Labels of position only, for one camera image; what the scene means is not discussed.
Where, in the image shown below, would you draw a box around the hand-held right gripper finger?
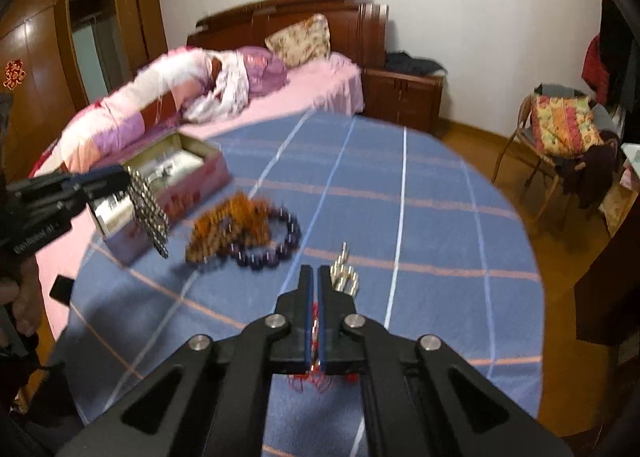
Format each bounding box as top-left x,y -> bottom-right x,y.
316,264 -> 576,457
55,264 -> 317,457

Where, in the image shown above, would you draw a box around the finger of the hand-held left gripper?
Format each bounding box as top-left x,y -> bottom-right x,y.
20,184 -> 128,220
6,164 -> 132,195

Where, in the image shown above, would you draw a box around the red knot jade pendant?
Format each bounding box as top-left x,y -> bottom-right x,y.
287,302 -> 358,393

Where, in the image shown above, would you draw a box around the pink tin box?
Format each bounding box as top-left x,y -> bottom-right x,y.
90,132 -> 232,265

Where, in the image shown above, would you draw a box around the person's left hand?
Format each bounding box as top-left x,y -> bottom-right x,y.
0,257 -> 40,338

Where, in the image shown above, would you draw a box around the black phone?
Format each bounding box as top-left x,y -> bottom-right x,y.
49,275 -> 76,305

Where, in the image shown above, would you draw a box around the pink patchwork quilt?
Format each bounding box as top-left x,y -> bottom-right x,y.
57,48 -> 221,173

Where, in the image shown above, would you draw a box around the blue plaid tablecloth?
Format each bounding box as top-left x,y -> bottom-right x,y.
50,111 -> 543,457

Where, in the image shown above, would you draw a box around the brown wooden wardrobe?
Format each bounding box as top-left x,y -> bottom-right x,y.
0,0 -> 168,183

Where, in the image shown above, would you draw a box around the white floral cloth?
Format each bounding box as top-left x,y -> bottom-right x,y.
182,54 -> 251,120

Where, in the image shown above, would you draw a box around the purple blanket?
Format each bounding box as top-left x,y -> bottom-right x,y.
240,47 -> 290,93

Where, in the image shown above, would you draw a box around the bed with pink sheet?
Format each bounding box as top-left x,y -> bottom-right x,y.
27,51 -> 365,338

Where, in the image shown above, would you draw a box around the floral pillow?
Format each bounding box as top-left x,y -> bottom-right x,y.
264,14 -> 331,69

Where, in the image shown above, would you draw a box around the wooden nightstand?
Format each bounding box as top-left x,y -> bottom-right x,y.
362,67 -> 445,134

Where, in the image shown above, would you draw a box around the rattan chair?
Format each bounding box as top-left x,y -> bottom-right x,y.
492,83 -> 618,223

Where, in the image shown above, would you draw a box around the dark folded clothes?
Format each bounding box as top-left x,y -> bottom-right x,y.
385,51 -> 447,77

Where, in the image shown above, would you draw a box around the dark wooden cabinet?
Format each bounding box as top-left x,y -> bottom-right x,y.
572,217 -> 640,348

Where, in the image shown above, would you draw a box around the dark wooden headboard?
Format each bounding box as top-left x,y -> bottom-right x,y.
186,0 -> 390,68

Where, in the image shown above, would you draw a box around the dark maroon garment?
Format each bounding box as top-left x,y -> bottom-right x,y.
562,137 -> 621,208

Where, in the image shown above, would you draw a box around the colourful patchwork cushion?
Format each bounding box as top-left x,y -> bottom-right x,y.
530,94 -> 603,155

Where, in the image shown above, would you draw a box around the grey garment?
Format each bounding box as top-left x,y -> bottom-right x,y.
592,104 -> 619,134

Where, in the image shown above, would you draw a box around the white paper sheet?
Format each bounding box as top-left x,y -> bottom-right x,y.
620,142 -> 640,174

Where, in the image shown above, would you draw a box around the hanging red jacket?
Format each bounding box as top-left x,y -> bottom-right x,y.
581,34 -> 608,93

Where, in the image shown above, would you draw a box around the hanging black coats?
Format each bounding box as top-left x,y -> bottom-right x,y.
597,0 -> 640,113

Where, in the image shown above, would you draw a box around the dark purple bead bracelet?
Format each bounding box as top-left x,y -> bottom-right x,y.
230,204 -> 302,270

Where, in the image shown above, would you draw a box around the brown wooden bead bracelet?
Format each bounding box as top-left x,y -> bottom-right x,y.
185,191 -> 273,265

